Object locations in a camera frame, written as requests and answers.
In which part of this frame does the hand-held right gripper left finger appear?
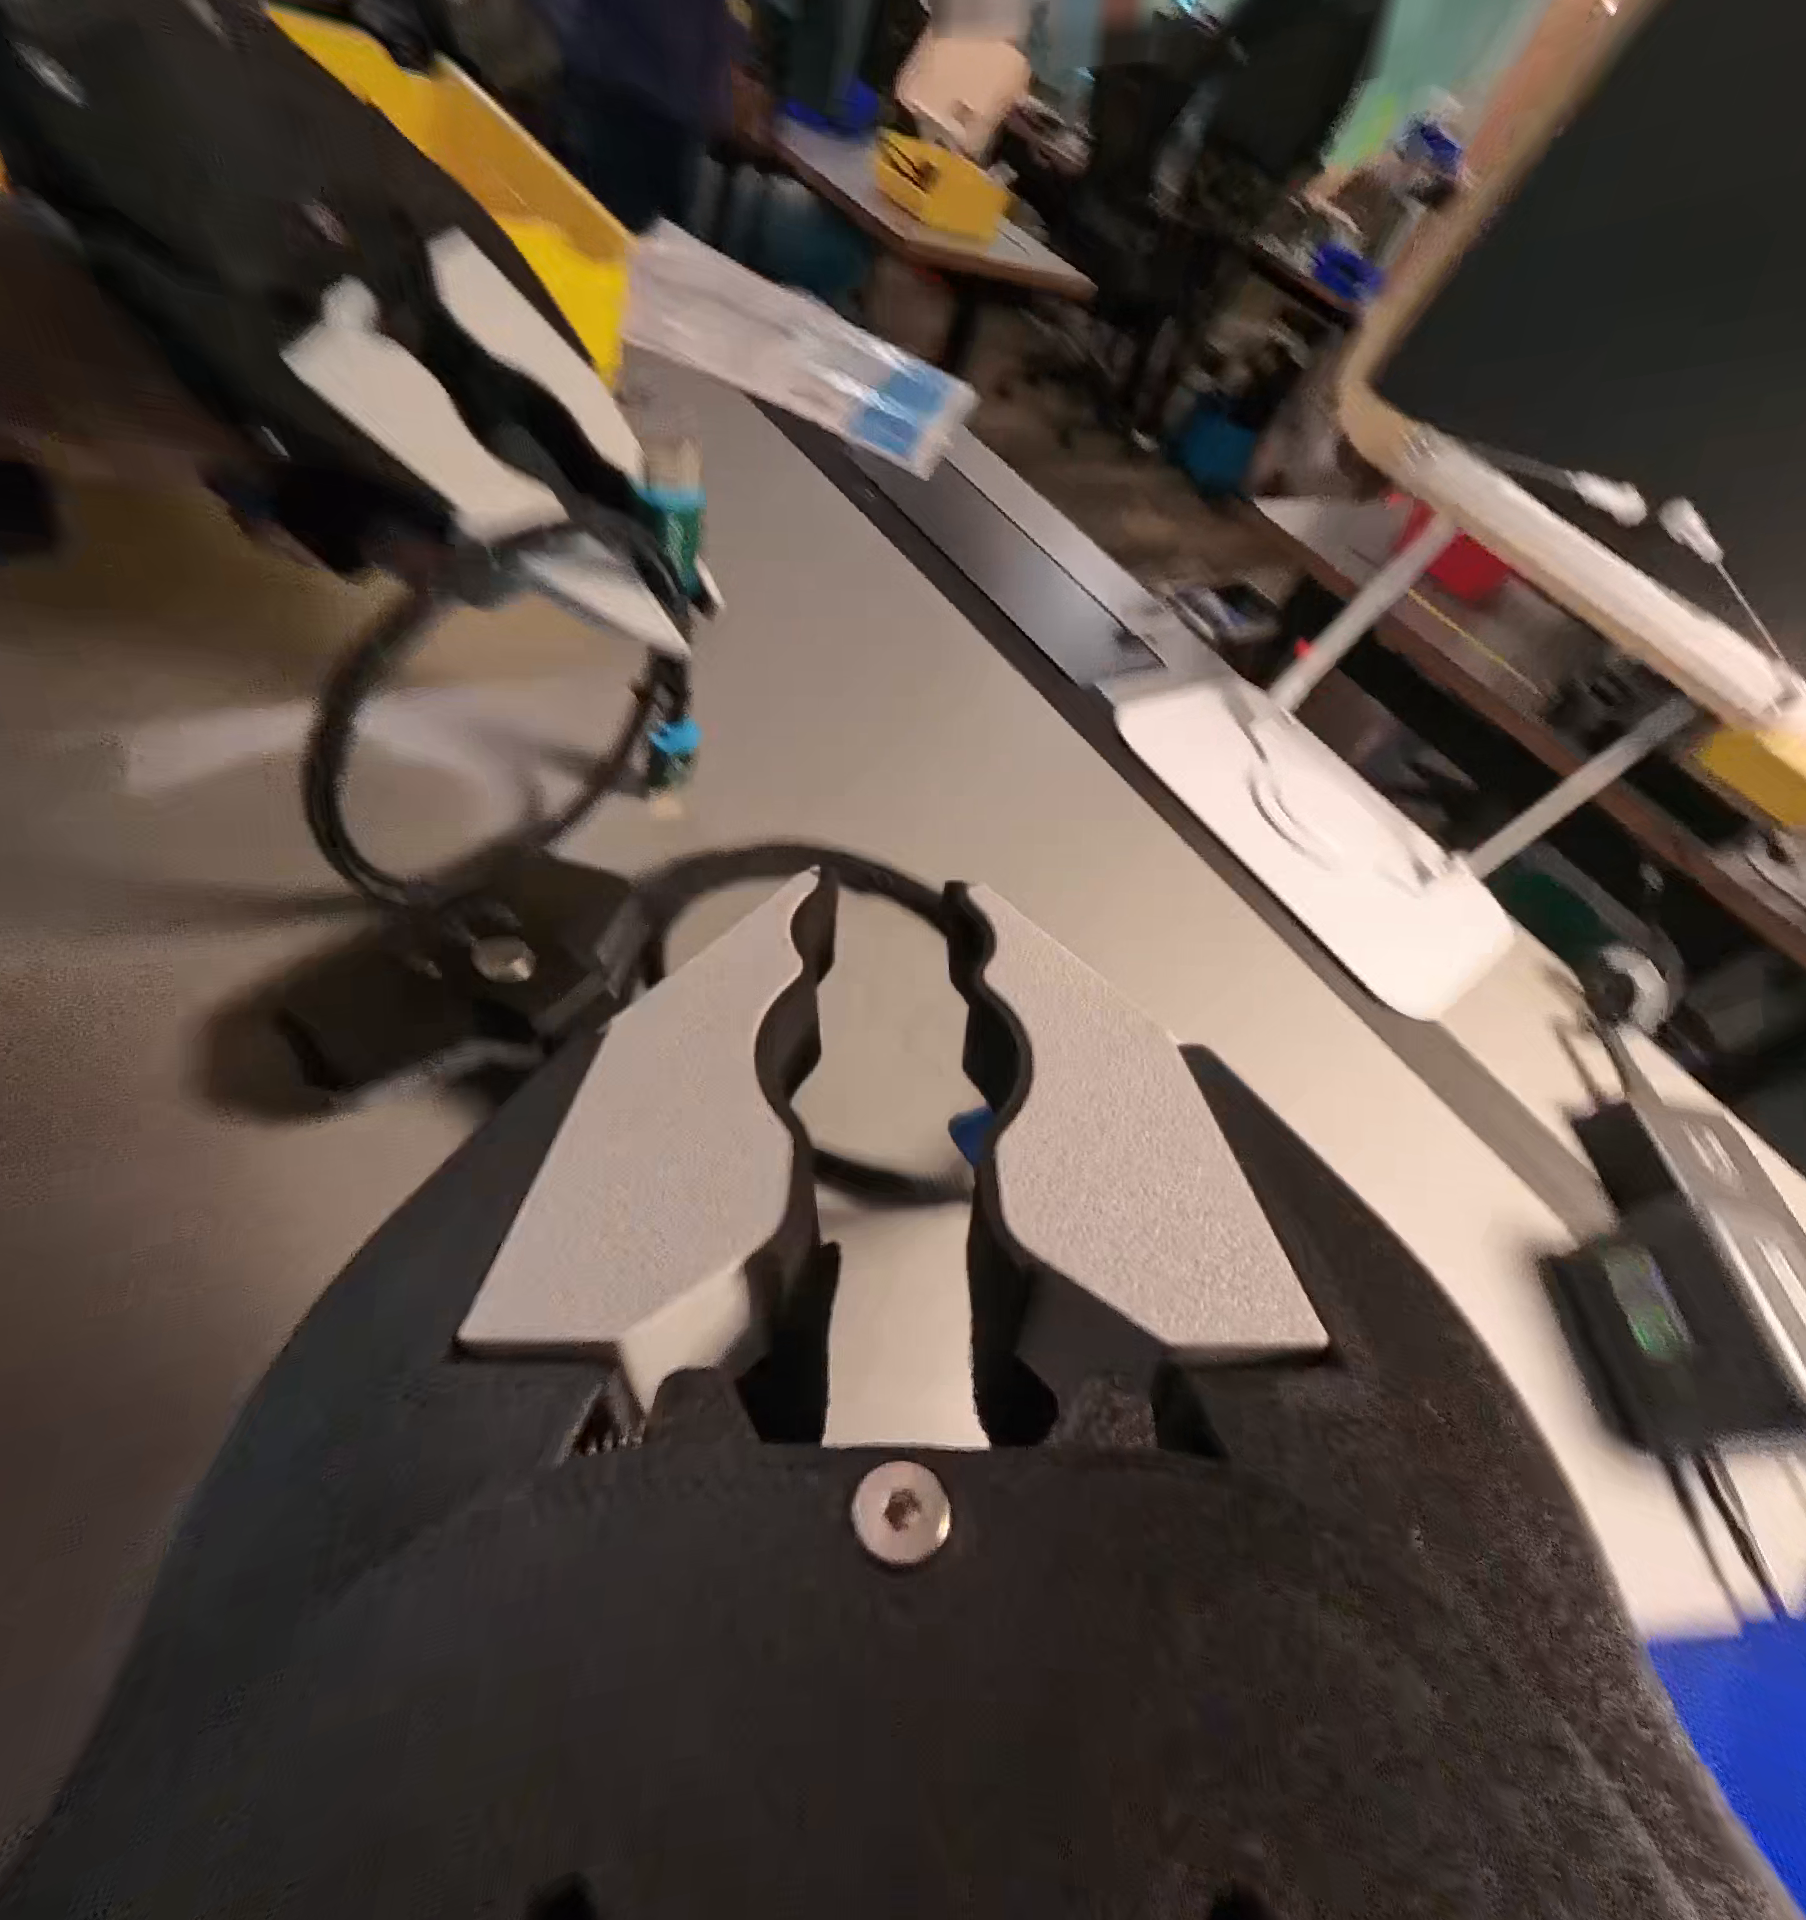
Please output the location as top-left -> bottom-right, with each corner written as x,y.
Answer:
453,866 -> 845,1446

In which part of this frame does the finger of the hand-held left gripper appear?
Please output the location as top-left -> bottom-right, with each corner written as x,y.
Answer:
428,225 -> 651,485
286,286 -> 721,658

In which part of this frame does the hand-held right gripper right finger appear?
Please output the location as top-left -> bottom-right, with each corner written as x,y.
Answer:
942,883 -> 1334,1446

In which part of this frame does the yellow plastic bin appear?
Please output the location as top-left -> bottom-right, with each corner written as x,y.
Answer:
0,0 -> 635,374

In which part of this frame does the black hdmi switch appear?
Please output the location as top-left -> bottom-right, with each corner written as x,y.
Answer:
280,856 -> 651,1087

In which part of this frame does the black braided switch cable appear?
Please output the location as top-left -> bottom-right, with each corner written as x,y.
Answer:
544,842 -> 982,1209

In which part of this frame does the large blue plastic bin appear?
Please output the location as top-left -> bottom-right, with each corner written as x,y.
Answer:
1646,1597 -> 1806,1920

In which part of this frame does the clear plastic bag blue label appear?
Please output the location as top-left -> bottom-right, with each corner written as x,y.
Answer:
617,219 -> 982,483

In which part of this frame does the small yellow bin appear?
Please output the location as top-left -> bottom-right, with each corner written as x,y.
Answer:
873,128 -> 1015,240

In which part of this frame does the background work table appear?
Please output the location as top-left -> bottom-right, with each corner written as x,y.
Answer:
769,119 -> 1101,301
1250,495 -> 1806,1006

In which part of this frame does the dark grey desk panel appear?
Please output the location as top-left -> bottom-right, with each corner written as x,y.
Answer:
761,397 -> 1170,722

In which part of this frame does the black power adapter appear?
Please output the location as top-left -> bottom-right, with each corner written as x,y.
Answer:
1570,1103 -> 1778,1215

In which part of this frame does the grey power bank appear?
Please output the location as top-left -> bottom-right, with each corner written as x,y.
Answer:
1541,1191 -> 1806,1460

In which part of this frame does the blue trash bin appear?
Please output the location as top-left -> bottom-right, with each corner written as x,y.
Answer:
1174,397 -> 1272,498

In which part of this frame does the red plastic bin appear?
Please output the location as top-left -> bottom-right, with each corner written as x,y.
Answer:
1398,500 -> 1511,601

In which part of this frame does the black office chair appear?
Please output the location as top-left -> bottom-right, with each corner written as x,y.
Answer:
1053,0 -> 1387,439

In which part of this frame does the yellow box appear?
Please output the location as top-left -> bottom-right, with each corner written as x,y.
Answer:
1690,719 -> 1806,834

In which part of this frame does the power bank cable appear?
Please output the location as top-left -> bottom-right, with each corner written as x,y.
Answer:
1655,1439 -> 1806,1627

